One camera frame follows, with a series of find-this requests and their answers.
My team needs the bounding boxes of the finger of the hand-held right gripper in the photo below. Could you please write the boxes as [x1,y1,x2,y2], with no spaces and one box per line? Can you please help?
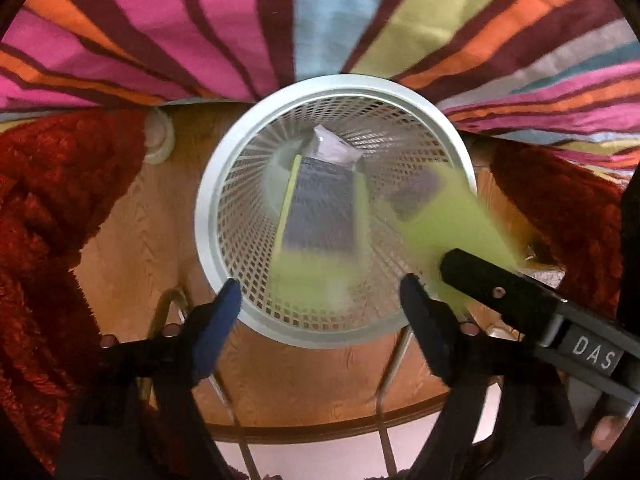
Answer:
[439,248,569,349]

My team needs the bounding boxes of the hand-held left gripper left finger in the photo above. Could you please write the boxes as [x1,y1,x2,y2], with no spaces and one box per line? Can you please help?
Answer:
[57,279,243,480]

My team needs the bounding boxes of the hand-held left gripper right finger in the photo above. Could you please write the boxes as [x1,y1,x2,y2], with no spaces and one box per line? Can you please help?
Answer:
[399,273,586,480]

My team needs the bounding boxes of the yellow-green snack packet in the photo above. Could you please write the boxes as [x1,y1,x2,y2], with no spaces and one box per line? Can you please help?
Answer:
[267,154,371,316]
[380,162,523,311]

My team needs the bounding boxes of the white mesh wastebasket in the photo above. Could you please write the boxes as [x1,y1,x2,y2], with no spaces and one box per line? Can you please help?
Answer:
[194,74,478,351]

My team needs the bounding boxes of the person's right hand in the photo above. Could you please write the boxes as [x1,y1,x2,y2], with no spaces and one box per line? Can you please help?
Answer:
[590,412,632,453]

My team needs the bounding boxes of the round wooden stool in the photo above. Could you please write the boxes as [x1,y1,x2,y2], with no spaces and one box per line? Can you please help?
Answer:
[75,102,556,446]

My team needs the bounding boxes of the red fluffy cloth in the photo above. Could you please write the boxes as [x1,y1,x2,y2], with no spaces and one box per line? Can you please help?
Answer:
[0,110,626,476]

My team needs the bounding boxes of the clear plastic wrapper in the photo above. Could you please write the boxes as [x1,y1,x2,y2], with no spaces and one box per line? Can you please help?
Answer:
[305,125,362,166]

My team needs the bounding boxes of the striped colourful bed cover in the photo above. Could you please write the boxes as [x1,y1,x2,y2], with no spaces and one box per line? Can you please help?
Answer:
[0,0,640,171]

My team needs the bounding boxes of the metal wire frame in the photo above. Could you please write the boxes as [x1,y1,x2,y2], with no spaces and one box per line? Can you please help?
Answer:
[145,287,501,480]

